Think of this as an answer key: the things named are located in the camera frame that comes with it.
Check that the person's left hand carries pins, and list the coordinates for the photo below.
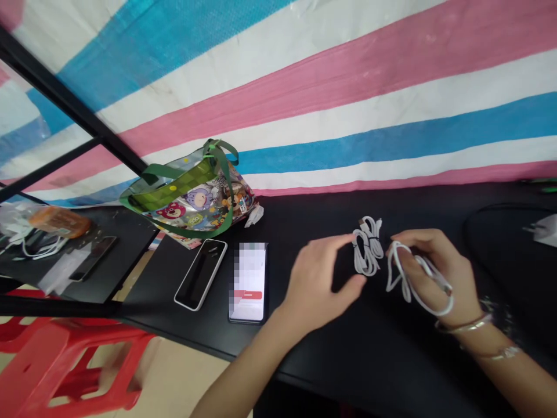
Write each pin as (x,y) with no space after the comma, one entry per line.
(311,287)

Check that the person's right hand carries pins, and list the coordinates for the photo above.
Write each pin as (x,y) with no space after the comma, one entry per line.
(448,274)

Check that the black smartphone with lit screen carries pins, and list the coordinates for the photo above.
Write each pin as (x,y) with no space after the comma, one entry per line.
(248,305)

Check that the white charger plug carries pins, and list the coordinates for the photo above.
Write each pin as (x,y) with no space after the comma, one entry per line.
(543,228)

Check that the phone in white case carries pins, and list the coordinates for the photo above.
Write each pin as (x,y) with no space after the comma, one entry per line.
(201,276)

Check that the cartoon print gift bag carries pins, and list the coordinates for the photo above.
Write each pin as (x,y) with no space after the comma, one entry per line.
(196,204)

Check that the black side table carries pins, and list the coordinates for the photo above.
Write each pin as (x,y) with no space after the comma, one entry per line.
(126,261)

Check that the striped pink blue tarp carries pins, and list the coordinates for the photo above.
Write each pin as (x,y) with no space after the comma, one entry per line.
(330,87)

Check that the dark phone with mirror screen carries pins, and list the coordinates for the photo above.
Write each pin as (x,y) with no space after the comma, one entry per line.
(93,257)

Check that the clear plastic bag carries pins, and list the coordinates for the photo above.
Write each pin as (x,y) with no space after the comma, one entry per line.
(58,272)

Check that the red plastic stool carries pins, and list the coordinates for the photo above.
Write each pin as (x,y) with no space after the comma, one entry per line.
(65,361)

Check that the orange packet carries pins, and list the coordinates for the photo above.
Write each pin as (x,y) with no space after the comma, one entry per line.
(58,222)

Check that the black metal frame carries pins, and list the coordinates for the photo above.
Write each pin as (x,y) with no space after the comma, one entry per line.
(74,98)

